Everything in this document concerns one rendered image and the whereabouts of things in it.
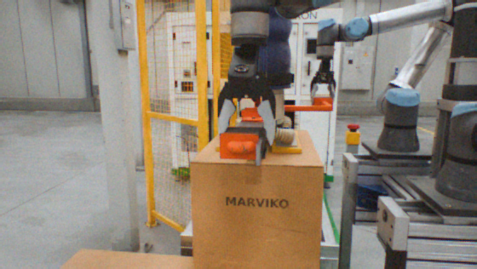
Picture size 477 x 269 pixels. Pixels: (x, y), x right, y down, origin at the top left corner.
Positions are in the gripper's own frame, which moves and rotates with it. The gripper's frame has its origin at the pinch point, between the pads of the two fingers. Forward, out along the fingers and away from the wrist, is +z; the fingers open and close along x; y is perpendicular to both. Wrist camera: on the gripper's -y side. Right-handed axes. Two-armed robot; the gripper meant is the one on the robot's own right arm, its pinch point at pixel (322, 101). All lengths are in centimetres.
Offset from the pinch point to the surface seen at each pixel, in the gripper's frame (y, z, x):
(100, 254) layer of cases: 31, 65, -96
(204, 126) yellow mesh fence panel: -55, 22, -69
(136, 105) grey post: -261, 34, -208
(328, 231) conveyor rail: 7, 61, 5
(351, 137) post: -34.2, 23.5, 21.0
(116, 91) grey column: -50, -1, -125
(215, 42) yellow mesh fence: -103, -34, -69
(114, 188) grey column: -49, 66, -132
